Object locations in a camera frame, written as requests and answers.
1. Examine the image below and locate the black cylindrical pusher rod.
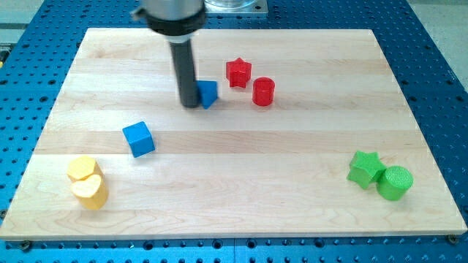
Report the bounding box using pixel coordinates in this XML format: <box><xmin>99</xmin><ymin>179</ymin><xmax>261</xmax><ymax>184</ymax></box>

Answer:
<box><xmin>170</xmin><ymin>39</ymin><xmax>199</xmax><ymax>108</ymax></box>

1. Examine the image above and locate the blue triangle block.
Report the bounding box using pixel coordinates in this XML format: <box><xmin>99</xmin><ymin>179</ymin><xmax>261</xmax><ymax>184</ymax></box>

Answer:
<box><xmin>197</xmin><ymin>80</ymin><xmax>218</xmax><ymax>109</ymax></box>

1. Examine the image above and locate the blue cube block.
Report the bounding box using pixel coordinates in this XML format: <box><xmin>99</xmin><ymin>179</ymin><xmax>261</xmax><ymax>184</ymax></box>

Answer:
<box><xmin>122</xmin><ymin>121</ymin><xmax>156</xmax><ymax>158</ymax></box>

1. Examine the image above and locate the red star block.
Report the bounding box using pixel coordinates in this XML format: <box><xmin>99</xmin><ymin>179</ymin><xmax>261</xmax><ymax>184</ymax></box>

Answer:
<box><xmin>226</xmin><ymin>58</ymin><xmax>252</xmax><ymax>88</ymax></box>

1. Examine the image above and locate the red cylinder block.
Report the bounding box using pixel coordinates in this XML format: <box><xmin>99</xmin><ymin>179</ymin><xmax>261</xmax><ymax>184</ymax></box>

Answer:
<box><xmin>252</xmin><ymin>77</ymin><xmax>275</xmax><ymax>107</ymax></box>

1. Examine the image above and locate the light wooden board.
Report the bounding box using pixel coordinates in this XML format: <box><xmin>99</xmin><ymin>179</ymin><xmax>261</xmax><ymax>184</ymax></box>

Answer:
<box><xmin>1</xmin><ymin>28</ymin><xmax>467</xmax><ymax>240</ymax></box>

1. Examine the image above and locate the yellow hexagon block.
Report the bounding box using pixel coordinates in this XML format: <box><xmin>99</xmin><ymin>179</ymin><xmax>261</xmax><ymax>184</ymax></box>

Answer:
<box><xmin>67</xmin><ymin>156</ymin><xmax>103</xmax><ymax>182</ymax></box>

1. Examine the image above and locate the yellow heart block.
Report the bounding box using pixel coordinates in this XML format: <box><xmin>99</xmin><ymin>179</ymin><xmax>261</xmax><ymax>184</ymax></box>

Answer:
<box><xmin>71</xmin><ymin>174</ymin><xmax>108</xmax><ymax>210</ymax></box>

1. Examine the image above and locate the green star block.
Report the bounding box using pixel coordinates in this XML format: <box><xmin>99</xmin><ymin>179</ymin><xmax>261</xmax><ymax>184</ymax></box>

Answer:
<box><xmin>347</xmin><ymin>150</ymin><xmax>387</xmax><ymax>189</ymax></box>

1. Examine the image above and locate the green cylinder block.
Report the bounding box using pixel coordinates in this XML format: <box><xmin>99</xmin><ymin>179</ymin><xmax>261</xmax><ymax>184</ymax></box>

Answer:
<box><xmin>377</xmin><ymin>166</ymin><xmax>414</xmax><ymax>201</ymax></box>

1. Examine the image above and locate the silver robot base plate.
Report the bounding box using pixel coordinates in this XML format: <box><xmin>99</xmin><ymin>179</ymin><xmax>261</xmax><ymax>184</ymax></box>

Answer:
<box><xmin>205</xmin><ymin>0</ymin><xmax>268</xmax><ymax>15</ymax></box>

